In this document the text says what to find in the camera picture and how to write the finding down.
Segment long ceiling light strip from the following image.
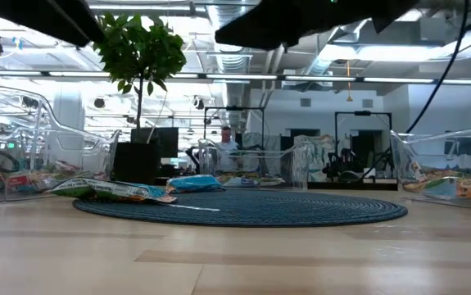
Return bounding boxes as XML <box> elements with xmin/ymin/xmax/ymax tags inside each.
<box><xmin>0</xmin><ymin>69</ymin><xmax>471</xmax><ymax>86</ymax></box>

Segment green snack bag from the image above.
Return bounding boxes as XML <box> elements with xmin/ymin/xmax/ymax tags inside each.
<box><xmin>48</xmin><ymin>176</ymin><xmax>178</xmax><ymax>205</ymax></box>

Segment black monitor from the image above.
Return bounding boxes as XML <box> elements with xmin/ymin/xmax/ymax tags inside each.
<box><xmin>130</xmin><ymin>126</ymin><xmax>179</xmax><ymax>159</ymax></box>

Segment green plant in black pot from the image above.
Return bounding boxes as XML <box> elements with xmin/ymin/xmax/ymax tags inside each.
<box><xmin>93</xmin><ymin>14</ymin><xmax>188</xmax><ymax>185</ymax></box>

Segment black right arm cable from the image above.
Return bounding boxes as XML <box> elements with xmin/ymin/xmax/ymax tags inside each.
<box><xmin>360</xmin><ymin>0</ymin><xmax>470</xmax><ymax>181</ymax></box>

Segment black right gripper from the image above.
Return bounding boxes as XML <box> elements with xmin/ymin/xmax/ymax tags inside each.
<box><xmin>214</xmin><ymin>0</ymin><xmax>420</xmax><ymax>51</ymax></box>

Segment brown red granola bar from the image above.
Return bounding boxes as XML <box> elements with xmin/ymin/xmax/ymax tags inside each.
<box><xmin>50</xmin><ymin>161</ymin><xmax>111</xmax><ymax>184</ymax></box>

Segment light blue granola bar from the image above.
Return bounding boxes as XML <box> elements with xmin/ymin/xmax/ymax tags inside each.
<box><xmin>401</xmin><ymin>176</ymin><xmax>465</xmax><ymax>202</ymax></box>

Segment pale blue granola bar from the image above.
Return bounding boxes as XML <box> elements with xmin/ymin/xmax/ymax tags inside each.
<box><xmin>165</xmin><ymin>175</ymin><xmax>224</xmax><ymax>194</ymax></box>

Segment silver ventilation duct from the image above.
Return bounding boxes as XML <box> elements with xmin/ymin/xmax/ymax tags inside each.
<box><xmin>204</xmin><ymin>3</ymin><xmax>260</xmax><ymax>108</ymax></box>

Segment patterned cloth cover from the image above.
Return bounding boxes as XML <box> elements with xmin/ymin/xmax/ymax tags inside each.
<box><xmin>241</xmin><ymin>131</ymin><xmax>353</xmax><ymax>173</ymax></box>

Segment round dark blue placemat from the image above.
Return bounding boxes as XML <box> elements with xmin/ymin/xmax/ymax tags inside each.
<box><xmin>72</xmin><ymin>188</ymin><xmax>410</xmax><ymax>229</ymax></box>

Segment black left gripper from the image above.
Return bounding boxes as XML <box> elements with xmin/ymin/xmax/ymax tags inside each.
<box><xmin>0</xmin><ymin>0</ymin><xmax>105</xmax><ymax>48</ymax></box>

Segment person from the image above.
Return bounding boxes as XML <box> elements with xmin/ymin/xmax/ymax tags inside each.
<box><xmin>214</xmin><ymin>125</ymin><xmax>241</xmax><ymax>173</ymax></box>

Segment black metal frame station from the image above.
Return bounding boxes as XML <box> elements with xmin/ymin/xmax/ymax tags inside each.
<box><xmin>203</xmin><ymin>105</ymin><xmax>266</xmax><ymax>143</ymax></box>
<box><xmin>334</xmin><ymin>110</ymin><xmax>394</xmax><ymax>181</ymax></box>

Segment clear plastic bin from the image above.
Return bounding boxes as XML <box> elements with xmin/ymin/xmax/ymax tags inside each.
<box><xmin>389</xmin><ymin>120</ymin><xmax>471</xmax><ymax>213</ymax></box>
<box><xmin>0</xmin><ymin>84</ymin><xmax>121</xmax><ymax>202</ymax></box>
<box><xmin>197</xmin><ymin>137</ymin><xmax>315</xmax><ymax>192</ymax></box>

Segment black aluminium table frame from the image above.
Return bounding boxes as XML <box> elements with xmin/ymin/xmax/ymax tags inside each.
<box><xmin>306</xmin><ymin>181</ymin><xmax>399</xmax><ymax>192</ymax></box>

